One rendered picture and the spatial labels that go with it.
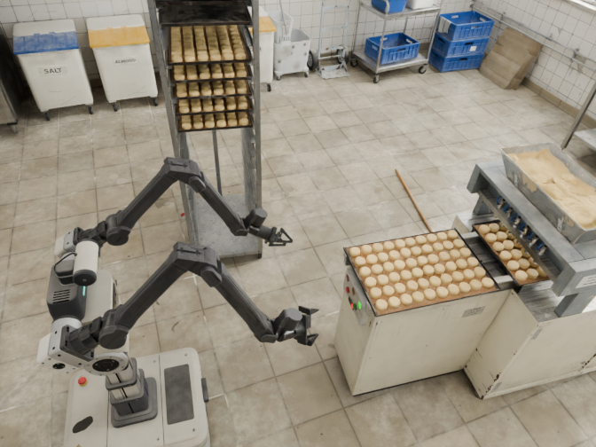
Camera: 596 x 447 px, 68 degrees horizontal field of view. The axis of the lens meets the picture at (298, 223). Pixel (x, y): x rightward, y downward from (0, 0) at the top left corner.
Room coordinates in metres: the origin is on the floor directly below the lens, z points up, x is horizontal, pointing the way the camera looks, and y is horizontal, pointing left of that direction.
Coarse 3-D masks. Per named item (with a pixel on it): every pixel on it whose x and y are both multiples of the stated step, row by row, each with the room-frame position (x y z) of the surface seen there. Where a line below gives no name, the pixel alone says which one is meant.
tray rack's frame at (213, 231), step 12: (156, 0) 1.99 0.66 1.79; (216, 144) 2.65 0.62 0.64; (216, 156) 2.65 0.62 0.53; (216, 168) 2.65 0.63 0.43; (204, 204) 2.54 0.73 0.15; (228, 204) 2.56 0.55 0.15; (240, 204) 2.57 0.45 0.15; (204, 216) 2.40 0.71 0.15; (216, 216) 2.41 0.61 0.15; (204, 228) 2.28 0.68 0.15; (216, 228) 2.29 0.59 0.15; (228, 228) 2.30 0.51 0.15; (204, 240) 2.16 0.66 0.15; (216, 240) 2.16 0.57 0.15; (228, 240) 2.17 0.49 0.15; (240, 240) 2.18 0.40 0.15; (252, 240) 2.19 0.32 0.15; (216, 252) 2.05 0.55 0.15; (228, 252) 2.06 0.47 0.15; (240, 252) 2.07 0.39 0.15; (252, 252) 2.08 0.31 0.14
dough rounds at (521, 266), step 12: (480, 228) 1.63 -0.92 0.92; (492, 228) 1.63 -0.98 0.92; (504, 228) 1.64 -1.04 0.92; (492, 240) 1.55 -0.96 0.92; (504, 240) 1.57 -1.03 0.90; (504, 252) 1.47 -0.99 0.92; (516, 252) 1.47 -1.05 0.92; (516, 264) 1.39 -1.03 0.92; (528, 264) 1.40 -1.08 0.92; (516, 276) 1.33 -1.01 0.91; (528, 276) 1.34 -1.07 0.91; (540, 276) 1.35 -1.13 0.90
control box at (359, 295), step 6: (348, 270) 1.37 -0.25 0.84; (354, 276) 1.33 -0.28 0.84; (348, 282) 1.34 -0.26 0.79; (354, 282) 1.30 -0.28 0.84; (354, 288) 1.26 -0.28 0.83; (360, 288) 1.26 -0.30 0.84; (348, 294) 1.31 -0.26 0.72; (354, 294) 1.25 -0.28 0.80; (360, 294) 1.23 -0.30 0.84; (354, 300) 1.25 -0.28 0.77; (360, 300) 1.20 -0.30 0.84; (366, 300) 1.20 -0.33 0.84; (354, 312) 1.22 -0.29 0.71; (360, 312) 1.17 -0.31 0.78; (360, 318) 1.16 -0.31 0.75; (366, 318) 1.16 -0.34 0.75; (360, 324) 1.15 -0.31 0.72
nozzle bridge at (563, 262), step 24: (480, 168) 1.78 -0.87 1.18; (504, 168) 1.79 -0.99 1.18; (480, 192) 1.76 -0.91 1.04; (504, 192) 1.60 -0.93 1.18; (504, 216) 1.58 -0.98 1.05; (528, 216) 1.44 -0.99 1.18; (528, 240) 1.43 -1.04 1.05; (552, 240) 1.30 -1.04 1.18; (552, 264) 1.29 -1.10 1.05; (576, 264) 1.17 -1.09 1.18; (552, 288) 1.17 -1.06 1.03; (576, 288) 1.16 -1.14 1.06; (576, 312) 1.19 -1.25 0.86
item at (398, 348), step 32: (480, 256) 1.51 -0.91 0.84; (512, 288) 1.32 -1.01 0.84; (352, 320) 1.28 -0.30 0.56; (384, 320) 1.13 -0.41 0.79; (416, 320) 1.18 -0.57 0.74; (448, 320) 1.23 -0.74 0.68; (480, 320) 1.29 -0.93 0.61; (352, 352) 1.21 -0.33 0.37; (384, 352) 1.15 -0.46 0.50; (416, 352) 1.20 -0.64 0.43; (448, 352) 1.26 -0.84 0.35; (352, 384) 1.14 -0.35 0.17; (384, 384) 1.17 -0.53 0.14
